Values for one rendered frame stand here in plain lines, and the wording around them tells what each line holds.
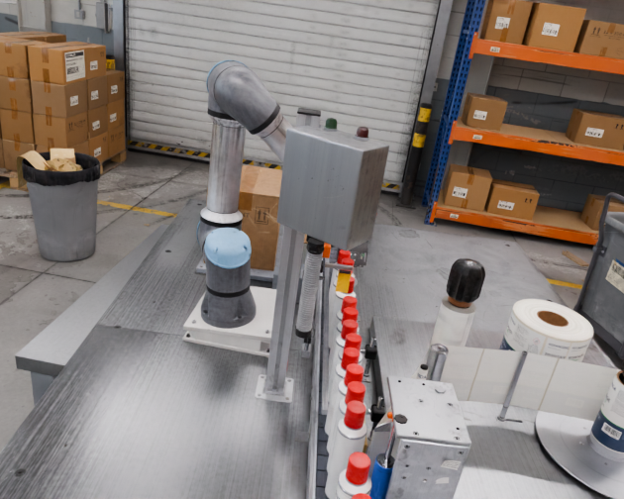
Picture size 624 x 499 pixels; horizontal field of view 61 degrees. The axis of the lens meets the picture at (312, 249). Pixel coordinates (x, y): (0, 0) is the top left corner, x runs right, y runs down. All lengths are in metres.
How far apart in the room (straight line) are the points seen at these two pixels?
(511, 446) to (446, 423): 0.45
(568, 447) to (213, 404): 0.79
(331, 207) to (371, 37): 4.49
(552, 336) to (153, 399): 0.97
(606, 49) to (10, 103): 4.71
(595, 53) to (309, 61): 2.48
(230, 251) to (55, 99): 3.47
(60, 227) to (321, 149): 2.81
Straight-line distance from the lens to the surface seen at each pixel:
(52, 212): 3.59
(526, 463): 1.27
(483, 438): 1.29
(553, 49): 4.94
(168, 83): 5.89
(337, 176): 0.95
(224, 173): 1.42
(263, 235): 1.76
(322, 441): 1.16
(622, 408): 1.30
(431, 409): 0.88
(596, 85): 5.89
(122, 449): 1.20
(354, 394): 0.97
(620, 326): 3.53
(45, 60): 4.67
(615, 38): 5.10
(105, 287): 1.74
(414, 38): 5.41
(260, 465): 1.17
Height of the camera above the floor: 1.68
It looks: 24 degrees down
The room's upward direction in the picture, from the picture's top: 8 degrees clockwise
